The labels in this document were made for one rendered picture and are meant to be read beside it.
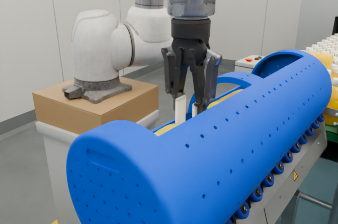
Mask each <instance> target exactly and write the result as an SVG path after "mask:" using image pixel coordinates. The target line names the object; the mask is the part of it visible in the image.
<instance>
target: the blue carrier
mask: <svg viewBox="0 0 338 224"><path fill-rule="evenodd" d="M219 83H232V84H237V85H239V86H237V87H235V88H233V89H231V90H229V91H228V92H226V93H224V94H222V95H220V96H218V97H216V98H215V100H214V101H216V100H218V99H220V98H222V97H224V96H226V95H228V94H230V93H232V92H234V91H236V90H240V89H243V90H242V91H240V92H238V93H236V94H235V95H233V96H231V97H229V98H227V99H225V100H224V101H222V102H220V103H218V104H216V105H214V106H213V107H211V108H209V109H207V107H208V106H209V104H211V103H212V102H211V103H209V104H207V105H206V110H205V111H203V112H202V113H200V114H198V115H196V116H194V117H192V104H193V103H195V102H196V99H195V93H194V94H193V96H192V98H191V100H190V103H189V108H188V112H187V113H186V121H185V122H183V123H181V124H180V125H178V126H176V127H174V128H172V129H170V130H169V131H167V132H165V133H163V134H161V135H160V136H157V135H156V134H154V133H155V132H156V131H158V130H159V129H161V128H163V127H164V126H166V125H169V124H173V123H175V119H173V120H171V121H169V122H167V123H165V124H163V125H161V126H159V127H157V128H155V129H153V130H151V131H150V130H149V129H147V128H145V127H144V126H142V125H140V124H137V123H135V122H132V121H128V120H114V121H110V122H108V123H106V124H103V125H101V126H98V127H96V128H94V129H91V130H89V131H87V132H84V133H82V134H81V135H79V136H78V137H77V138H76V139H75V140H74V141H73V142H72V144H71V146H70V148H69V150H68V154H67V159H66V177H67V183H68V188H69V193H70V196H71V199H72V203H73V206H74V208H75V211H76V213H77V216H78V218H79V220H80V222H81V224H225V223H226V222H227V221H228V220H229V219H230V218H231V217H232V215H233V214H234V213H235V212H236V211H237V210H238V209H239V207H240V206H241V205H242V204H243V203H244V202H245V201H246V199H247V198H248V197H249V196H250V195H251V194H252V192H253V191H254V190H255V189H256V188H257V187H258V186H259V184H260V183H261V182H262V181H263V179H264V178H265V177H266V176H267V175H268V174H269V173H270V171H271V170H272V169H273V168H274V167H275V166H276V164H277V163H278V162H279V161H280V160H281V159H282V158H283V156H284V155H285V154H286V153H287V152H288V151H289V150H290V148H291V147H292V146H293V145H294V144H295V143H296V141H297V140H298V139H299V138H300V137H301V136H302V135H303V133H304V132H305V131H306V130H307V129H308V128H309V127H310V125H311V124H312V123H313V122H314V121H315V120H316V119H317V117H318V116H319V115H320V114H321V113H322V112H323V111H324V109H325V108H326V107H327V105H328V104H329V101H330V98H331V94H332V82H331V78H330V75H329V73H328V71H327V69H326V67H325V66H324V65H323V63H322V62H321V61H320V60H319V59H317V58H316V57H315V56H313V55H311V54H310V53H307V52H305V51H301V50H296V49H285V50H280V51H277V52H275V53H272V54H270V55H268V56H266V57H264V58H263V59H262V60H260V61H259V62H258V63H257V64H256V66H255V67H254V68H253V70H252V72H251V73H247V72H241V71H235V72H228V73H225V74H222V75H220V76H218V77H217V84H219ZM214 101H213V102H214Z"/></svg>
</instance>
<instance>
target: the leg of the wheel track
mask: <svg viewBox="0 0 338 224"><path fill-rule="evenodd" d="M299 197H300V191H299V190H297V191H296V192H295V194H294V195H293V197H292V198H291V200H290V201H289V203H288V204H287V206H286V207H285V209H284V210H283V212H282V218H281V223H280V224H294V223H295V218H296V213H297V208H298V202H299Z"/></svg>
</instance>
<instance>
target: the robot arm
mask: <svg viewBox="0 0 338 224"><path fill-rule="evenodd" d="M163 1H164V0H135V4H134V5H133V6H132V7H131V8H130V9H129V11H128V14H127V17H126V20H125V23H123V24H122V23H118V20H117V18H116V17H115V16H114V15H113V14H112V13H110V12H108V11H106V10H88V11H83V12H80V13H79V15H78V17H77V18H76V19H75V21H74V24H73V27H72V32H71V39H70V48H71V61H72V67H73V73H74V83H73V84H71V85H67V86H64V87H62V92H64V96H65V97H66V98H67V99H72V98H79V97H80V98H83V99H86V100H88V101H90V102H91V103H93V104H97V103H100V102H102V101H103V100H105V99H108V98H110V97H113V96H115V95H118V94H120V93H123V92H126V91H130V90H132V86H131V85H130V84H125V83H122V82H120V79H119V70H122V69H124V68H126V67H137V66H147V65H153V64H157V63H161V62H164V78H165V91H166V93H167V94H169V93H170V94H171V95H172V97H173V110H174V111H175V123H183V122H185V121H186V96H185V95H184V94H185V93H184V87H185V81H186V75H187V70H188V67H189V66H190V71H191V72H192V76H193V84H194V92H195V99H196V102H195V103H193V104H192V117H194V116H196V115H198V114H200V113H202V112H203V111H205V110H206V105H207V104H209V103H211V102H213V101H214V100H215V96H216V87H217V77H218V68H219V65H220V62H221V60H222V55H221V54H216V53H214V52H213V51H211V48H210V45H209V38H210V28H211V20H210V19H209V18H208V16H212V15H214V14H215V2H216V0H167V8H166V7H164V6H163ZM171 16H174V18H172V20H171ZM175 55H176V58H175ZM206 57H207V60H206V62H207V63H208V64H207V68H206V78H205V75H204V69H205V62H204V59H205V58H206ZM182 95H183V96H182Z"/></svg>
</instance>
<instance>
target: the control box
mask: <svg viewBox="0 0 338 224"><path fill-rule="evenodd" d="M255 57H258V56H257V55H251V56H248V57H246V58H252V59H253V60H251V61H247V60H246V58H243V59H241V60H238V61H236V62H235V70H234V71H241V72H247V73H251V72H252V70H253V68H254V67H255V66H256V64H257V63H258V62H259V61H260V60H262V59H263V58H264V56H262V58H259V60H255Z"/></svg>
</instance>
